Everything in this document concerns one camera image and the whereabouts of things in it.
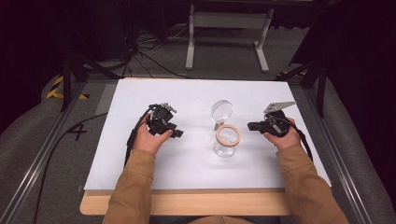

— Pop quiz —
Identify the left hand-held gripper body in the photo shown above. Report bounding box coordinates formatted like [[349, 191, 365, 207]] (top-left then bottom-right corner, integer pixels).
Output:
[[147, 102, 177, 136]]

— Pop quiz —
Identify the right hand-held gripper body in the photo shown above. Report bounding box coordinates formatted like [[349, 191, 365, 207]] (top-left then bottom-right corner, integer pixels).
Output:
[[262, 100, 297, 138]]

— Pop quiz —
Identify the glass jar with hinged lid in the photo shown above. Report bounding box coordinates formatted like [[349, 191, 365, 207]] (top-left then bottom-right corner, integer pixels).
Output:
[[210, 99, 243, 159]]

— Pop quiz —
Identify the person's right hand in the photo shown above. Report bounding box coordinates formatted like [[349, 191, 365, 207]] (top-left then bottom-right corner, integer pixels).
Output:
[[262, 117, 303, 152]]

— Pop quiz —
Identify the person's left hand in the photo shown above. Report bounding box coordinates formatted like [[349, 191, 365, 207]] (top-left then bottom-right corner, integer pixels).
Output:
[[133, 119, 174, 156]]

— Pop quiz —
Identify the white table sheet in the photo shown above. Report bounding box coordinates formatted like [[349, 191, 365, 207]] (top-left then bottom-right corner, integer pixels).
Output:
[[83, 77, 332, 192]]

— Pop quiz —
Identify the black tripod stand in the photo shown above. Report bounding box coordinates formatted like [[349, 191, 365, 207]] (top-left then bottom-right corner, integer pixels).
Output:
[[59, 46, 121, 113], [275, 58, 329, 119]]

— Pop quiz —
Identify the yellow and black floor tape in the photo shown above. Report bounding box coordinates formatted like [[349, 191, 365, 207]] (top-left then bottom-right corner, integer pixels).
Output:
[[46, 76, 91, 101]]

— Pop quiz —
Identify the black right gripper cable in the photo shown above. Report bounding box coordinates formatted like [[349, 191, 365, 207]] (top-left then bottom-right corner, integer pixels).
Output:
[[288, 121, 314, 162]]

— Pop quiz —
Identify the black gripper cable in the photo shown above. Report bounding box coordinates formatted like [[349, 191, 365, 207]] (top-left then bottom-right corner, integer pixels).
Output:
[[288, 121, 314, 162], [122, 107, 151, 169]]

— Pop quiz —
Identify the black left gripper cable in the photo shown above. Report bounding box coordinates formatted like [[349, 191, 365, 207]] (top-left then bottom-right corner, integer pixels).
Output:
[[122, 107, 151, 169]]

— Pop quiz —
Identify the aluminium rail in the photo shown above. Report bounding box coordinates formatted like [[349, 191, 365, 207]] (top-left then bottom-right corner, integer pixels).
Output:
[[0, 80, 88, 224], [302, 87, 374, 224]]

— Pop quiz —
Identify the bundle of floor cables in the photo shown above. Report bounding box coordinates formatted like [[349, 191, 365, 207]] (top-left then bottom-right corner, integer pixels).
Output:
[[121, 23, 194, 80]]

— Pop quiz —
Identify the white metal stand frame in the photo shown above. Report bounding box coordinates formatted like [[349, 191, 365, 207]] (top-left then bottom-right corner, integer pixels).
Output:
[[185, 4, 276, 75]]

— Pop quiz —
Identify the black floor cable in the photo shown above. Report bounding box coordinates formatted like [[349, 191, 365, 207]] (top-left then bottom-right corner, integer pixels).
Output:
[[32, 112, 108, 224]]

